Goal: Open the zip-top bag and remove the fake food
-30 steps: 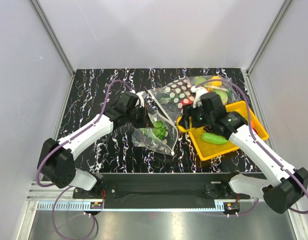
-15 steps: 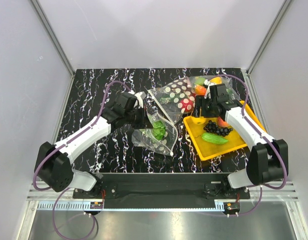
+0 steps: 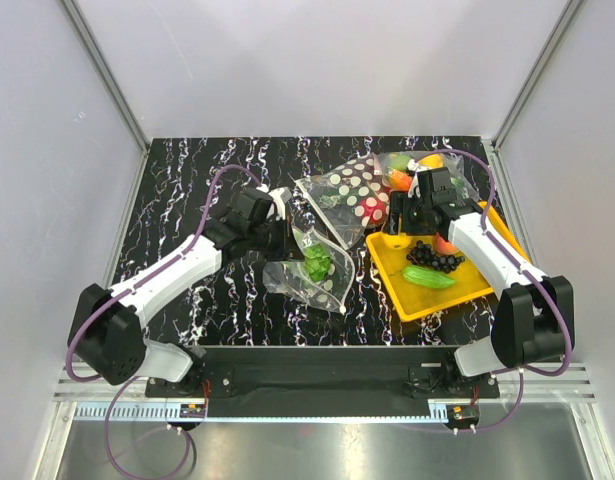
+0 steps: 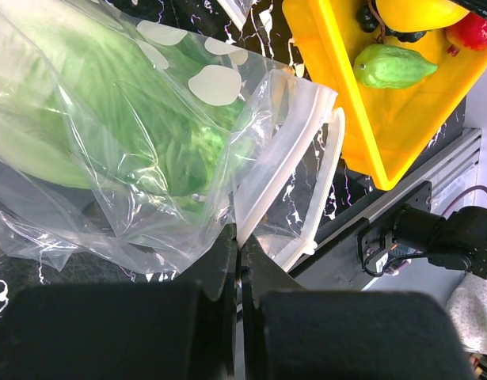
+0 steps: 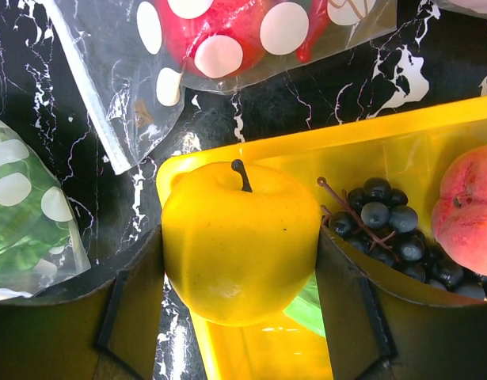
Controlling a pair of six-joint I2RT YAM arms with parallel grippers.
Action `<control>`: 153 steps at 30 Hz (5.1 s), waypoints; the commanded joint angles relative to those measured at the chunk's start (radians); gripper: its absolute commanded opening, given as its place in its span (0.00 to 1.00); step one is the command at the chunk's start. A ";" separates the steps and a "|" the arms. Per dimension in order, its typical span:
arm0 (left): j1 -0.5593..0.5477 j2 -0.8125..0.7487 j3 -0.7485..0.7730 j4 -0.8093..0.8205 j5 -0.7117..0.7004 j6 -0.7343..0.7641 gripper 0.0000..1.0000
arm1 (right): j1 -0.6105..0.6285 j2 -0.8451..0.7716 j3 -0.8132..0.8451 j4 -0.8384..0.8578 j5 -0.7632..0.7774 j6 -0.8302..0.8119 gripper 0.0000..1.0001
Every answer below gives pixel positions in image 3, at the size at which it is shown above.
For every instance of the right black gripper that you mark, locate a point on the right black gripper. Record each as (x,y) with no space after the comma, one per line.
(399,202)

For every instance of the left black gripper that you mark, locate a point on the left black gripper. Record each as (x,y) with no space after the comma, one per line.
(288,249)

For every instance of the yellow fake lemon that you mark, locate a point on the yellow fake lemon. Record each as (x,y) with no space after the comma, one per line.
(396,242)

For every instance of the green fake bok choy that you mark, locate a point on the green fake bok choy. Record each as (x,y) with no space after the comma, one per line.
(317,262)

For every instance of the clear zip bag with lemon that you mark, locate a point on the clear zip bag with lemon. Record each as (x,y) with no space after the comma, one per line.
(290,279)

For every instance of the clear zip bag with mushroom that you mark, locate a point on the clear zip bag with mushroom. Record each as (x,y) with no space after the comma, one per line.
(344,229)

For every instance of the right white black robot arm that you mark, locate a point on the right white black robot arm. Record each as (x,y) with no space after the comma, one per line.
(534,319)

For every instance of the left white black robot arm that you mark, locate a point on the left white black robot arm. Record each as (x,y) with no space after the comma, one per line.
(107,332)

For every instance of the black fake grape bunch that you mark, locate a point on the black fake grape bunch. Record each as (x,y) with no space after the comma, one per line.
(423,254)

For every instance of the clear bag of fake fruit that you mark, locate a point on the clear bag of fake fruit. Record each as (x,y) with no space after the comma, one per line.
(392,166)

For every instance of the green fake bitter gourd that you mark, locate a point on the green fake bitter gourd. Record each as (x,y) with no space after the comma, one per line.
(427,278)

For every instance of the black marble pattern mat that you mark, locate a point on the black marble pattern mat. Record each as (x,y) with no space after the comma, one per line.
(183,177)

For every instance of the left small connector board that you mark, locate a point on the left small connector board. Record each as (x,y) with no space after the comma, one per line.
(193,409)

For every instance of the small connector board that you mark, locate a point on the small connector board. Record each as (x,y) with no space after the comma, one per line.
(464,414)
(193,409)

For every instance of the right small connector board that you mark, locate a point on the right small connector board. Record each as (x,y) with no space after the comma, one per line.
(464,414)

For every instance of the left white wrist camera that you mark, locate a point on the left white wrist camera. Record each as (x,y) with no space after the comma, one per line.
(280,197)

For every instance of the slotted white cable duct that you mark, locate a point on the slotted white cable duct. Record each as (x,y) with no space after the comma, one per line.
(219,411)

